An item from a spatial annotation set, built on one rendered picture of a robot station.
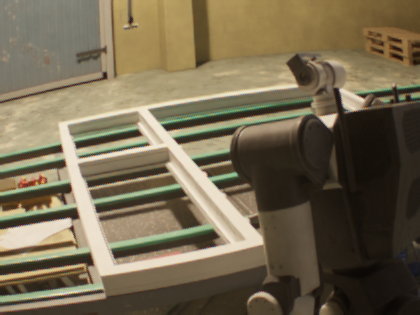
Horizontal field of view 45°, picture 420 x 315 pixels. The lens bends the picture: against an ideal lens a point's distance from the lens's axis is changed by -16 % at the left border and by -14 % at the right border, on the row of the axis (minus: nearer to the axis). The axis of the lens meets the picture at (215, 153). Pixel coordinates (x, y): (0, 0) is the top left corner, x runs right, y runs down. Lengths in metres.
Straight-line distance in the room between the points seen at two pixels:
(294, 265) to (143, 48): 7.25
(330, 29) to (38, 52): 4.77
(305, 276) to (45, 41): 7.02
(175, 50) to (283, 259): 6.94
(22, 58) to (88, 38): 1.06
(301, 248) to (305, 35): 8.17
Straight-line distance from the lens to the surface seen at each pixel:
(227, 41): 8.45
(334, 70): 1.14
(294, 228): 0.92
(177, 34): 7.76
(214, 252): 1.50
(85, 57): 7.86
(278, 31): 8.79
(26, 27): 7.71
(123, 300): 1.50
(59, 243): 2.25
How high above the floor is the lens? 1.70
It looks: 21 degrees down
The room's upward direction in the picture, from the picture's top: 4 degrees counter-clockwise
